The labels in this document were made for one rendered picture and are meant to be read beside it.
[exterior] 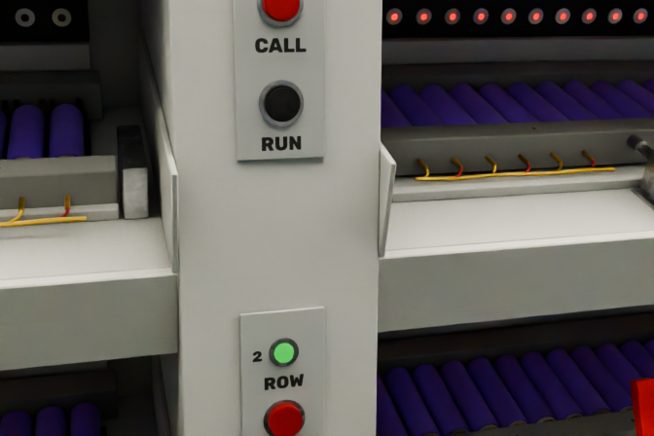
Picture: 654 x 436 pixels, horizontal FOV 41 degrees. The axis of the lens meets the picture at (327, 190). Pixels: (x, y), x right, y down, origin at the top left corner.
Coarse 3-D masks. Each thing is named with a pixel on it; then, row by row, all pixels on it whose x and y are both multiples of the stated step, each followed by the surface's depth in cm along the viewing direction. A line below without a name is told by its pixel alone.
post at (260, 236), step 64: (192, 0) 37; (192, 64) 37; (192, 128) 38; (192, 192) 38; (256, 192) 39; (320, 192) 40; (192, 256) 39; (256, 256) 40; (320, 256) 41; (192, 320) 40; (192, 384) 40
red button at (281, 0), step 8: (264, 0) 37; (272, 0) 37; (280, 0) 37; (288, 0) 37; (296, 0) 37; (264, 8) 37; (272, 8) 37; (280, 8) 37; (288, 8) 37; (296, 8) 37; (272, 16) 37; (280, 16) 37; (288, 16) 37
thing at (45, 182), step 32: (0, 160) 42; (32, 160) 42; (64, 160) 42; (96, 160) 43; (0, 192) 41; (32, 192) 41; (64, 192) 42; (96, 192) 42; (0, 224) 40; (32, 224) 40
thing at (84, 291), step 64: (0, 64) 52; (64, 64) 52; (128, 128) 45; (128, 192) 42; (0, 256) 39; (64, 256) 39; (128, 256) 40; (0, 320) 38; (64, 320) 39; (128, 320) 39
